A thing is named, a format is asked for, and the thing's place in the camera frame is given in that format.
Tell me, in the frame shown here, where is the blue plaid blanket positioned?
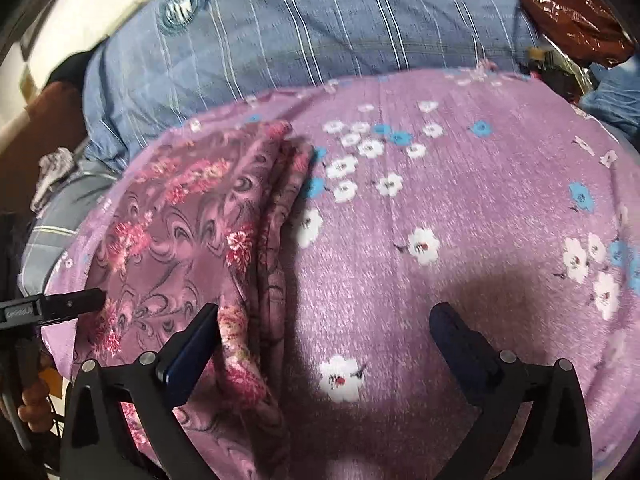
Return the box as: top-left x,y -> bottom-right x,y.
17,0 -> 537,295

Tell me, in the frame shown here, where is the blue denim cloth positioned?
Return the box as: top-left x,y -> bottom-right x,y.
579,53 -> 640,148

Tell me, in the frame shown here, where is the purple floral bed sheet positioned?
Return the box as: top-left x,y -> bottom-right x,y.
43,70 -> 639,479

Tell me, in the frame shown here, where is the maroon floral small garment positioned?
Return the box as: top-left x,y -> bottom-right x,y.
73,120 -> 311,479

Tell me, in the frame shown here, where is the person's left hand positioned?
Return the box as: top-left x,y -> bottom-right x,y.
17,376 -> 54,434

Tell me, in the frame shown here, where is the red plastic bag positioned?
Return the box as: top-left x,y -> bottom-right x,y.
521,0 -> 634,68

